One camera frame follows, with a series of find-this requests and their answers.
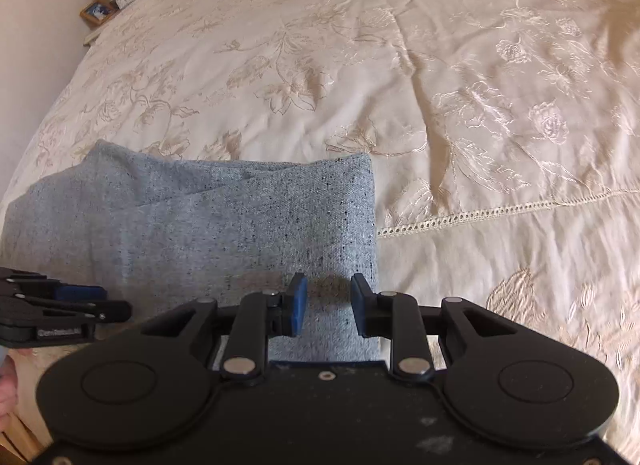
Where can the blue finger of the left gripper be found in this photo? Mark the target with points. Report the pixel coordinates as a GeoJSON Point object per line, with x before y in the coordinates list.
{"type": "Point", "coordinates": [70, 292]}
{"type": "Point", "coordinates": [112, 311]}

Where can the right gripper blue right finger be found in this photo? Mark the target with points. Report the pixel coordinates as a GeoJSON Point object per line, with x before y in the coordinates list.
{"type": "Point", "coordinates": [397, 318]}

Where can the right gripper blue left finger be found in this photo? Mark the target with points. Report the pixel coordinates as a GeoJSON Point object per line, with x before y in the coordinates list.
{"type": "Point", "coordinates": [259, 317]}

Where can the grey speckled pants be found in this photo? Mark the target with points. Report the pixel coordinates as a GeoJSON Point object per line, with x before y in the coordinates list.
{"type": "Point", "coordinates": [159, 234]}

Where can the person's left hand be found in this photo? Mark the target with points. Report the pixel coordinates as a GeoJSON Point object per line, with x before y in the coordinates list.
{"type": "Point", "coordinates": [8, 391]}

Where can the white left nightstand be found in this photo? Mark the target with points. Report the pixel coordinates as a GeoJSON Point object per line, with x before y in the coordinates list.
{"type": "Point", "coordinates": [94, 35]}

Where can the cream embroidered bedspread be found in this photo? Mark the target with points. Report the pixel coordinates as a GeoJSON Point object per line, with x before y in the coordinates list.
{"type": "Point", "coordinates": [503, 134]}

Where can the wooden picture frame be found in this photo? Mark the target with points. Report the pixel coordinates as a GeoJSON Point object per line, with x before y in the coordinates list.
{"type": "Point", "coordinates": [98, 13]}

